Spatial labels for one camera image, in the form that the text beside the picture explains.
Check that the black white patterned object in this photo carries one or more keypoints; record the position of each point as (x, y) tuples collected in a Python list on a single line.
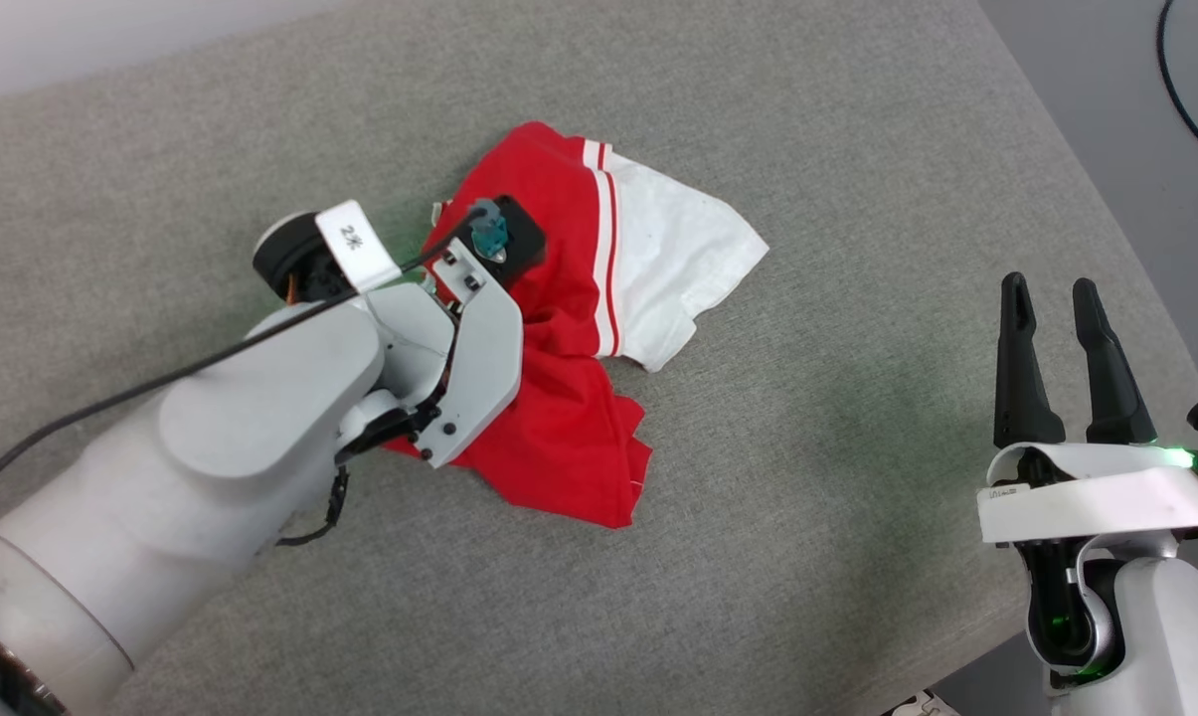
[(925, 706)]

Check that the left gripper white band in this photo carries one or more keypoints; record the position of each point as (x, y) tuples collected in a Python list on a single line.
[(355, 244)]

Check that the red and white garment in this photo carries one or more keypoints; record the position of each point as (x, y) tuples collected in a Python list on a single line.
[(569, 438)]

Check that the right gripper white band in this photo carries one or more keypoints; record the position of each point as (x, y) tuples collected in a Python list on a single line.
[(1096, 497)]

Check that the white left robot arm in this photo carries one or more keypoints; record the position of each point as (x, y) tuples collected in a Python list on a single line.
[(161, 497)]

